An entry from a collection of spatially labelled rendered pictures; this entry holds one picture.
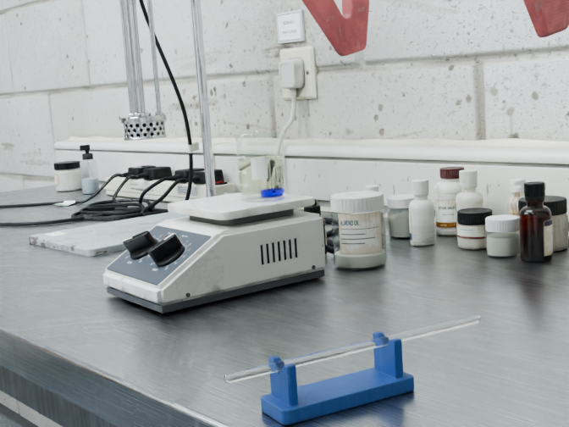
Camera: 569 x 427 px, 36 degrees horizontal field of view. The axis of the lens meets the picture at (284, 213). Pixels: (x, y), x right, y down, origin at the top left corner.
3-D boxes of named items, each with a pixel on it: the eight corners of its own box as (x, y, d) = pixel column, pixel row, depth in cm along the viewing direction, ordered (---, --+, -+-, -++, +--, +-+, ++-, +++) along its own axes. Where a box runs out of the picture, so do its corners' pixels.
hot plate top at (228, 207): (222, 221, 85) (221, 212, 85) (163, 212, 94) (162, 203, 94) (319, 204, 91) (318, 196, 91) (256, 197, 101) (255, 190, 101)
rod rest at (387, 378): (284, 427, 53) (280, 370, 53) (259, 411, 56) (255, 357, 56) (417, 390, 58) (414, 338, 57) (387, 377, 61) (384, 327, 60)
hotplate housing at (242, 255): (161, 318, 81) (153, 233, 80) (102, 296, 92) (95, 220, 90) (345, 274, 94) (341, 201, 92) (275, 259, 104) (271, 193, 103)
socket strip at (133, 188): (213, 207, 153) (211, 182, 153) (105, 195, 184) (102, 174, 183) (238, 203, 157) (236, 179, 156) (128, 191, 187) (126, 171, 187)
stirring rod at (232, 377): (225, 375, 53) (482, 315, 62) (221, 373, 53) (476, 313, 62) (226, 385, 53) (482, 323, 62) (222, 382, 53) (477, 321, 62)
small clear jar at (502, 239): (516, 259, 95) (515, 220, 95) (482, 258, 97) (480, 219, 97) (524, 252, 99) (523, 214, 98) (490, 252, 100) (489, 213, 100)
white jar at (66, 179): (86, 187, 202) (84, 159, 201) (79, 191, 196) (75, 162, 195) (60, 189, 203) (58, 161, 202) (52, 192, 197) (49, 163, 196)
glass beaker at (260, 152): (297, 202, 91) (292, 124, 90) (250, 207, 89) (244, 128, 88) (274, 196, 97) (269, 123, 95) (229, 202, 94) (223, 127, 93)
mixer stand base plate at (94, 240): (88, 257, 114) (87, 249, 114) (25, 242, 130) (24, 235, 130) (267, 222, 133) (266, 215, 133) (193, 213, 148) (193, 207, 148)
